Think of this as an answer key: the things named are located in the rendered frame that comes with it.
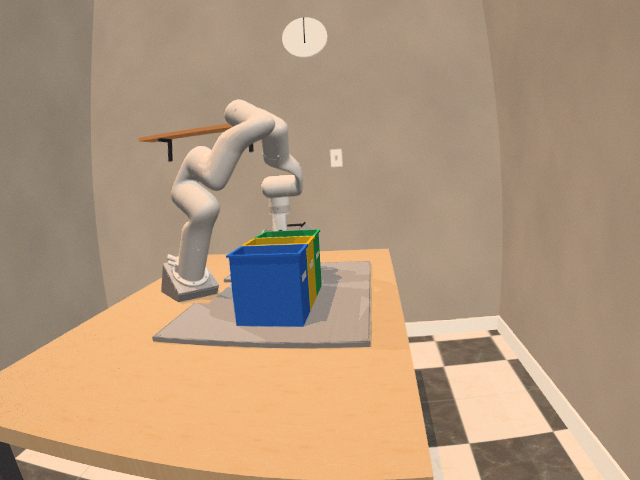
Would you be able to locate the blue open-top bin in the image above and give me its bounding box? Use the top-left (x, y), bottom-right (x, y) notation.
top-left (226, 244), bottom-right (310, 327)

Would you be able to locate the yellow open bin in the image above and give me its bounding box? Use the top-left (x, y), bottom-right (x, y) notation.
top-left (242, 236), bottom-right (317, 310)

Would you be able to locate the green bin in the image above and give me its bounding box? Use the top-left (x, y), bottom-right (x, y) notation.
top-left (255, 229), bottom-right (322, 296)

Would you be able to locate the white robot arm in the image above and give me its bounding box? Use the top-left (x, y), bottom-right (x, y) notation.
top-left (167, 100), bottom-right (303, 287)

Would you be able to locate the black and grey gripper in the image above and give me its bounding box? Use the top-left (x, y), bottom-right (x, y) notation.
top-left (270, 212), bottom-right (290, 231)

